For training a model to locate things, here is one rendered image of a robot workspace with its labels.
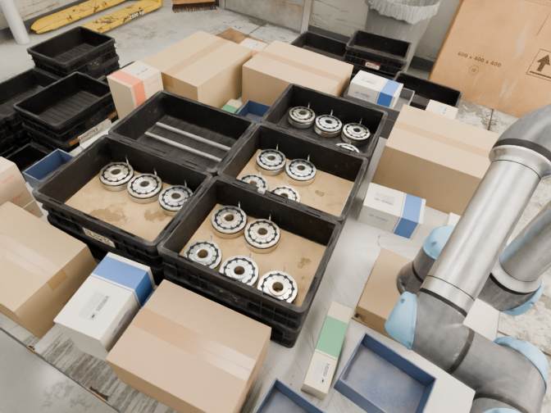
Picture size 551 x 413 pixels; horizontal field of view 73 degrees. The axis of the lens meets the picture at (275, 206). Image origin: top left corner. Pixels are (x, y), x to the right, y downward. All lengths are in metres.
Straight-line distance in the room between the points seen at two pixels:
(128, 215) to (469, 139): 1.21
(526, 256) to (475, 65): 2.95
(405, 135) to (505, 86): 2.39
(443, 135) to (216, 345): 1.09
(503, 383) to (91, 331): 0.78
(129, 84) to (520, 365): 1.41
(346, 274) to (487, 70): 2.82
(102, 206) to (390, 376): 0.95
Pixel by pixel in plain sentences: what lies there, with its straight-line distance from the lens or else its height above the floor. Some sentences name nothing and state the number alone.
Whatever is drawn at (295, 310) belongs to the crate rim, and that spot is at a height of 0.93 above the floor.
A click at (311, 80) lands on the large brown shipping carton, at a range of 1.66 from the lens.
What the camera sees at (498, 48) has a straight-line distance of 3.74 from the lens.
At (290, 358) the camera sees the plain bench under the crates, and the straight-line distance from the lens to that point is 1.08.
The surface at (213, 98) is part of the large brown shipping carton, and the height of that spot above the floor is 0.80.
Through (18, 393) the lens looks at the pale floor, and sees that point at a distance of 1.98.
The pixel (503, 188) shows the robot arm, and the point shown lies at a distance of 0.67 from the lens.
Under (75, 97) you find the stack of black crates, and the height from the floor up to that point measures 0.49.
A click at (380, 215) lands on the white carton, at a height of 0.77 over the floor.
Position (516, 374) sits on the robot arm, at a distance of 0.64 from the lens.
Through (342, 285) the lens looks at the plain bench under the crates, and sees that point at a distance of 1.20.
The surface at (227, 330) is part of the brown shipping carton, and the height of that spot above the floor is 0.86.
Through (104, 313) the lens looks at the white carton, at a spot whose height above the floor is 0.88.
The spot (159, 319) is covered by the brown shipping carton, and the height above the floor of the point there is 0.86.
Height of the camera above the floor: 1.71
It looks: 48 degrees down
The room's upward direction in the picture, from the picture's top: 7 degrees clockwise
